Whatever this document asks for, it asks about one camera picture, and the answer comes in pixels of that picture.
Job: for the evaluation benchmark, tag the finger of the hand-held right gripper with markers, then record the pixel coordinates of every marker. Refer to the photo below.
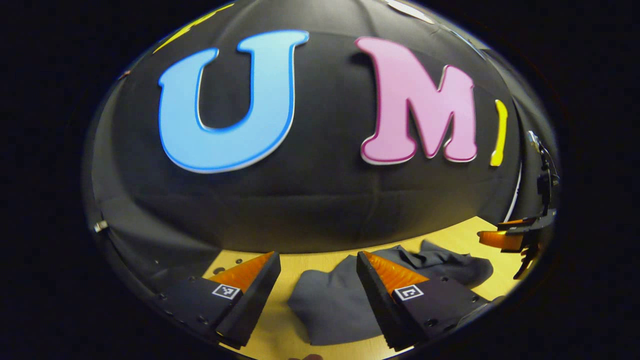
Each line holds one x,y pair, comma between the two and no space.
515,223
500,241

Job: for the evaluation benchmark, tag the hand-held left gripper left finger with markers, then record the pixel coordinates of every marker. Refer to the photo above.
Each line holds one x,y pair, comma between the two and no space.
257,300

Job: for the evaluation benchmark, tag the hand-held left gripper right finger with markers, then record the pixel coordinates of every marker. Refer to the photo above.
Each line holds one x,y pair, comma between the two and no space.
375,300

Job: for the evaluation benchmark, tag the grey long-sleeved polo shirt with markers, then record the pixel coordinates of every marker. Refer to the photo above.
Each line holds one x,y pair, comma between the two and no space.
330,305

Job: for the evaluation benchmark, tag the black backdrop cloth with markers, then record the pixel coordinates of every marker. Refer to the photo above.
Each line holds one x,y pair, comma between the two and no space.
310,210

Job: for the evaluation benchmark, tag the silver metal clip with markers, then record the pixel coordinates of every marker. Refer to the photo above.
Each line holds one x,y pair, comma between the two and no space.
101,226

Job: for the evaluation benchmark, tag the copper metal clip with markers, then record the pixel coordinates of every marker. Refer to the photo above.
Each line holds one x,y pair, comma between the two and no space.
124,74

